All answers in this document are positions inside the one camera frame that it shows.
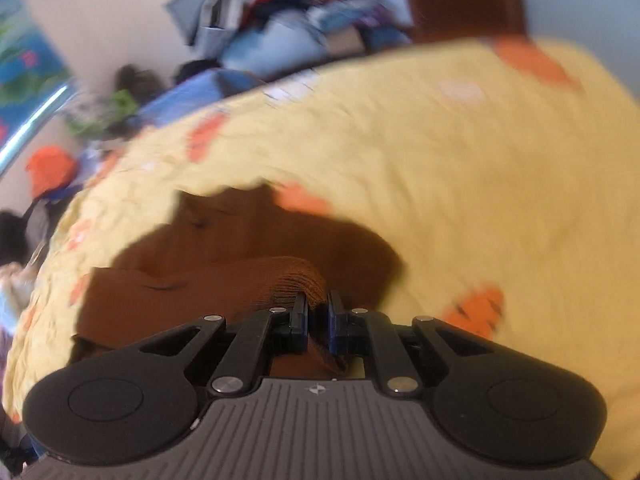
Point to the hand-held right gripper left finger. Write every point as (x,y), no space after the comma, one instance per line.
(300,322)

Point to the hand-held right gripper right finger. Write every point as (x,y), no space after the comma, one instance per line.
(334,322)

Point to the brown knit garment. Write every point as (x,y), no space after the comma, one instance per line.
(250,240)

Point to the pile of mixed clothes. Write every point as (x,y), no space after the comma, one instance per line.
(280,5)

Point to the yellow floral blanket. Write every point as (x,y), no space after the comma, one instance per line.
(450,160)

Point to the blue bed sheet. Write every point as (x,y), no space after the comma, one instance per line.
(200,90)

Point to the green cloth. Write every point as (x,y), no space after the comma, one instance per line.
(117,105)

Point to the light blue cloth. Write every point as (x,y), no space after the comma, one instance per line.
(15,295)

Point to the dark cloth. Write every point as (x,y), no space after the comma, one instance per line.
(137,80)

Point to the orange cloth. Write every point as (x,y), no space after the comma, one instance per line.
(50,167)

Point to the black cloth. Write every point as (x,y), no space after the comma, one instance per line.
(12,235)

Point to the blue landscape wall poster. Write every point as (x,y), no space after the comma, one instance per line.
(25,50)

